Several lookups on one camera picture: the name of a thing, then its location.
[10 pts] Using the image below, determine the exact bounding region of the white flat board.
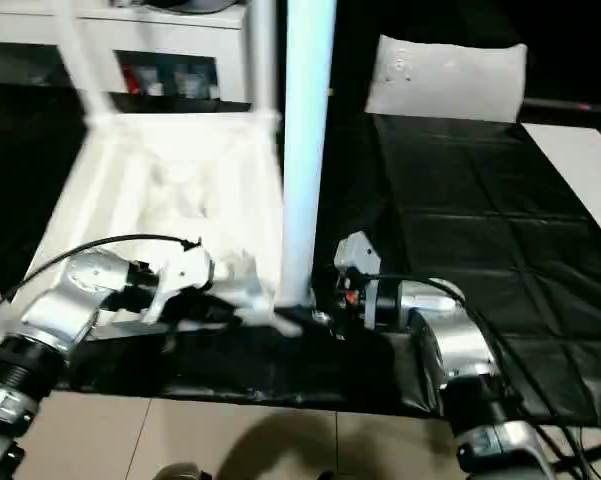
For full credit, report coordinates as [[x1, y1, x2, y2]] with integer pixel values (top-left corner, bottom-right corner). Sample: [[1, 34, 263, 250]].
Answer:
[[522, 122, 601, 251]]

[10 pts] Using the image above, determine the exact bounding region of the black tall cabinet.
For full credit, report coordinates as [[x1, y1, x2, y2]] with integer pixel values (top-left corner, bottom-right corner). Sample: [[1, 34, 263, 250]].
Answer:
[[274, 0, 386, 119]]

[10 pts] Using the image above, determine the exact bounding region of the red bottle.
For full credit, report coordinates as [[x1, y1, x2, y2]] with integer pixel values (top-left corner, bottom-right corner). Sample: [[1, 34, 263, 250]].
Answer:
[[121, 63, 141, 95]]

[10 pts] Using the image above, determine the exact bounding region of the black tripod leg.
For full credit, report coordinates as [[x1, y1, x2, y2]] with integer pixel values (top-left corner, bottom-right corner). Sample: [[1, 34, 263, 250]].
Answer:
[[554, 444, 601, 471]]

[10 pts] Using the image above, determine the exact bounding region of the white glass-door cabinet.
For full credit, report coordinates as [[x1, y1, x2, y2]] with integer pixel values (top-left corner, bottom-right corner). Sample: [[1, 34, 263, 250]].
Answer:
[[0, 0, 254, 109]]

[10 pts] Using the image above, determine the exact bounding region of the grey bag black handle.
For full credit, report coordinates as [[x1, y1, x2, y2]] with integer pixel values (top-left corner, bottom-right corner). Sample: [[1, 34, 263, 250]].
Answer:
[[144, 0, 241, 14]]

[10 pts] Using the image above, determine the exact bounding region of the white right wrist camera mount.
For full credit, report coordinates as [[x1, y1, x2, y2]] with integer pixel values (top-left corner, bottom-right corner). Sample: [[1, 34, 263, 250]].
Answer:
[[333, 230, 383, 331]]

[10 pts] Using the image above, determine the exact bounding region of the white printed jar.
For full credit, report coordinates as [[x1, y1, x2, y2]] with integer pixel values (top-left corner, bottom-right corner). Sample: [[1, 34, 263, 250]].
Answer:
[[177, 67, 204, 99]]

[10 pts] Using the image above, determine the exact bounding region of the black work mat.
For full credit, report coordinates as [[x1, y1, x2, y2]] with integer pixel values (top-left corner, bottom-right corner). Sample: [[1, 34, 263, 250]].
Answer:
[[0, 82, 601, 426]]

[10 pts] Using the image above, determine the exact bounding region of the black bar red light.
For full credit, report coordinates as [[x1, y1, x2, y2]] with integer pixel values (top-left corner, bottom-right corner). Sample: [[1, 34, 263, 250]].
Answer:
[[519, 98, 601, 115]]

